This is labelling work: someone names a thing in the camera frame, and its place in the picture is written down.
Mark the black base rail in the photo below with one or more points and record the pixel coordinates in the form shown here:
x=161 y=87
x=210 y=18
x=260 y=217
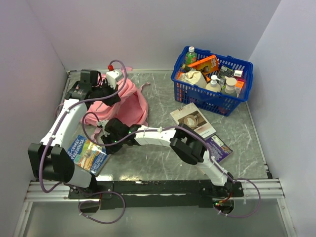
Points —
x=161 y=193

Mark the purple book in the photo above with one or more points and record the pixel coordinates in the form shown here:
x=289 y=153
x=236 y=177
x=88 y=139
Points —
x=218 y=148

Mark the pink student backpack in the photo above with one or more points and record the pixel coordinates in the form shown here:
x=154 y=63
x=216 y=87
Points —
x=123 y=103

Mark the blue plastic basket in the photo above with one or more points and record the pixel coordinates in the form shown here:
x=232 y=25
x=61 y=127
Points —
x=212 y=101

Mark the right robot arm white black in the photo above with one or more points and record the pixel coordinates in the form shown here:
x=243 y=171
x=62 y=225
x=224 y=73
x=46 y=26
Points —
x=186 y=143

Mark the white pump soap bottle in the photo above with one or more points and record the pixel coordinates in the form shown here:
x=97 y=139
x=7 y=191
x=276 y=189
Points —
x=213 y=85

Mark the beige crumpled bag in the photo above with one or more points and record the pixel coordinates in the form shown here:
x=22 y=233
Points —
x=193 y=78

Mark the orange box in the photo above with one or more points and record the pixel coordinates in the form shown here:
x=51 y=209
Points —
x=206 y=65

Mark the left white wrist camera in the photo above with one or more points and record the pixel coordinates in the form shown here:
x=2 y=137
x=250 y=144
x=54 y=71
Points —
x=113 y=76

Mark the green drink bottle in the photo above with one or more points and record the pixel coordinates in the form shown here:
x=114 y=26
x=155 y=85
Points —
x=191 y=56

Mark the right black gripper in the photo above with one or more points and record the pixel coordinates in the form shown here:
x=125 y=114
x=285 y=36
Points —
x=112 y=150

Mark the white coffee cover book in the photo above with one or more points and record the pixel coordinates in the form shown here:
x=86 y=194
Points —
x=191 y=116

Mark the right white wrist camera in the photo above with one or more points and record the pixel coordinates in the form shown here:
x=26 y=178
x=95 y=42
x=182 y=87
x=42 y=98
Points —
x=101 y=126

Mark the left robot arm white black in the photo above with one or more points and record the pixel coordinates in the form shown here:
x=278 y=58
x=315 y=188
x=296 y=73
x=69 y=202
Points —
x=49 y=158

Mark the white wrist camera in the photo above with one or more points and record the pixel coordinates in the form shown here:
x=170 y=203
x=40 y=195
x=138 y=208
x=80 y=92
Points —
x=101 y=126
x=113 y=76

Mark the blue treehouse book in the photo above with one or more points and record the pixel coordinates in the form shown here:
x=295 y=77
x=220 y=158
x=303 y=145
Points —
x=88 y=155

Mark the dark green packet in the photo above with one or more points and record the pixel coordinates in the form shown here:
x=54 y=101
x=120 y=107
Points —
x=225 y=71

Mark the grey pump bottle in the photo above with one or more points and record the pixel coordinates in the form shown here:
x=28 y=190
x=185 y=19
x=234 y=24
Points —
x=229 y=88

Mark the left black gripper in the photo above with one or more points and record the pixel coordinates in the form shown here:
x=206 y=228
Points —
x=112 y=100

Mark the small orange packet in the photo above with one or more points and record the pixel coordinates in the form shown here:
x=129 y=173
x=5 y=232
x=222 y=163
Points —
x=238 y=86

